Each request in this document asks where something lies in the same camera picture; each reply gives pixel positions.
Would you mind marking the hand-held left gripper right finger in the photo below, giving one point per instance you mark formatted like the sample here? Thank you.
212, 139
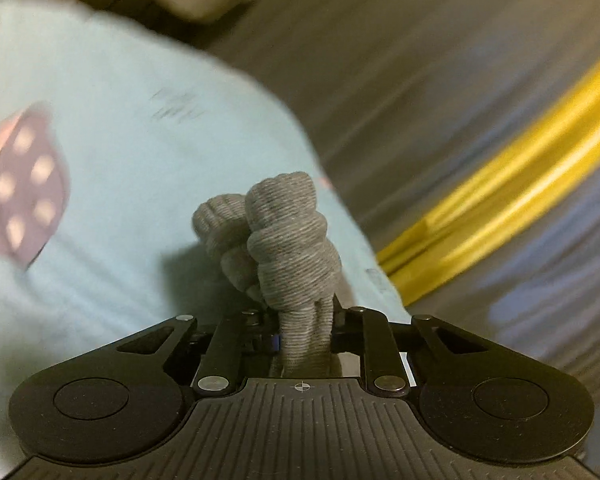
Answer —
375, 350

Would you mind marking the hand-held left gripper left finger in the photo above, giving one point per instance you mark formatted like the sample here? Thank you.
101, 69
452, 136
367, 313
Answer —
230, 350

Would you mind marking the yellow curtain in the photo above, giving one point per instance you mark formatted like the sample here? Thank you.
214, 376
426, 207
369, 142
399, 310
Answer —
505, 200

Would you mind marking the light blue bed sheet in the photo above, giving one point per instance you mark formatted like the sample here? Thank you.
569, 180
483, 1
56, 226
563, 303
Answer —
130, 170

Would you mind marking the grey curtain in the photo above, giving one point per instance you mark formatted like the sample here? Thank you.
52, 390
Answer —
405, 60

